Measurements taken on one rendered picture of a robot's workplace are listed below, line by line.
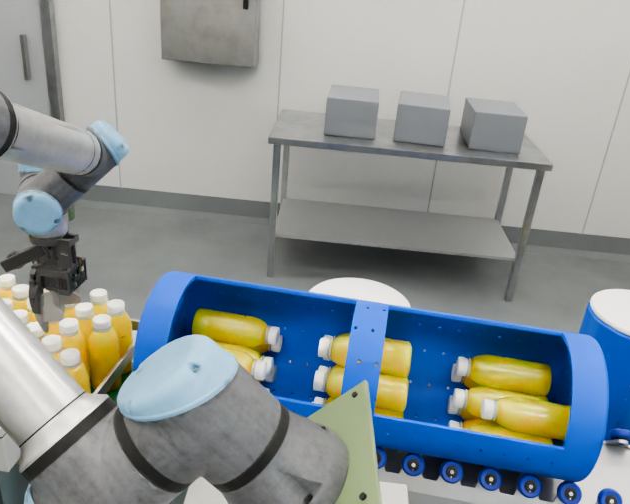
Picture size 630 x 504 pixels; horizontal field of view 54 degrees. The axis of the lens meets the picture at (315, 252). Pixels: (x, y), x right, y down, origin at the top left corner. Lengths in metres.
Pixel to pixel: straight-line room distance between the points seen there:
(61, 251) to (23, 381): 0.58
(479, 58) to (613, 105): 0.97
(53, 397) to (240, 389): 0.20
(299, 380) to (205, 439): 0.79
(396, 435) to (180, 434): 0.63
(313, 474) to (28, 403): 0.31
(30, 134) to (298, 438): 0.50
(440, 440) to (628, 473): 0.47
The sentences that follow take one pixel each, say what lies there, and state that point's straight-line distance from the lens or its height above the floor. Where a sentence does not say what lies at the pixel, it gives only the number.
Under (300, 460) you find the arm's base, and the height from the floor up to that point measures 1.36.
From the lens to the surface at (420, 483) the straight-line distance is 1.32.
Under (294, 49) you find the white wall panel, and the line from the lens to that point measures 4.34.
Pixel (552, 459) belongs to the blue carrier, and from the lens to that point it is 1.25.
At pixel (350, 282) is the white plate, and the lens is 1.73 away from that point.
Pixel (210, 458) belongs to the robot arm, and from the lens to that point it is 0.68.
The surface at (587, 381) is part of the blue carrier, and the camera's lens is 1.22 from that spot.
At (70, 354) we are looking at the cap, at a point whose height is 1.08.
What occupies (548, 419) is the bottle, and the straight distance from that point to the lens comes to 1.27.
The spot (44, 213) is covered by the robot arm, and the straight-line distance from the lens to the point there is 1.11.
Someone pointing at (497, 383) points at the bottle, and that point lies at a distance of 1.33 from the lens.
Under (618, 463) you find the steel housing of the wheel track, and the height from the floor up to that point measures 0.93.
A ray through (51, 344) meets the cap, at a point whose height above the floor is 1.08.
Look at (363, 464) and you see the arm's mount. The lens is 0.72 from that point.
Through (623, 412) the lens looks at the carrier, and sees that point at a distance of 1.93.
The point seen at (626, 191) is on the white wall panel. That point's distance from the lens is 4.94.
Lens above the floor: 1.86
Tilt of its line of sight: 26 degrees down
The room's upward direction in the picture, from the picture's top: 5 degrees clockwise
